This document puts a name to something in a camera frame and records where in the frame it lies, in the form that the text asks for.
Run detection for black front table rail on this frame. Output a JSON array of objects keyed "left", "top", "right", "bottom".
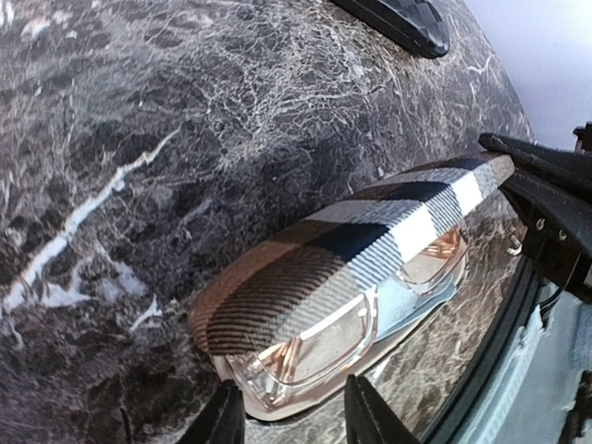
[{"left": 422, "top": 257, "right": 540, "bottom": 443}]

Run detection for pink translucent sunglasses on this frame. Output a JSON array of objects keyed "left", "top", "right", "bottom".
[{"left": 216, "top": 228, "right": 468, "bottom": 422}]

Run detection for black checkered glasses case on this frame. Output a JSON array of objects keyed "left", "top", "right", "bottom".
[{"left": 334, "top": 0, "right": 450, "bottom": 59}]

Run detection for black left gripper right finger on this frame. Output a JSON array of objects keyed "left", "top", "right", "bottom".
[{"left": 344, "top": 375, "right": 419, "bottom": 444}]

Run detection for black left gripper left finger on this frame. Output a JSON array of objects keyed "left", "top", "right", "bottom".
[{"left": 178, "top": 379, "right": 245, "bottom": 444}]

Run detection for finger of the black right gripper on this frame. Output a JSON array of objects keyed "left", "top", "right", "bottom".
[
  {"left": 500, "top": 179, "right": 591, "bottom": 296},
  {"left": 478, "top": 132, "right": 591, "bottom": 194}
]

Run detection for light blue cloth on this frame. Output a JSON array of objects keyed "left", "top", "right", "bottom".
[{"left": 375, "top": 277, "right": 456, "bottom": 342}]

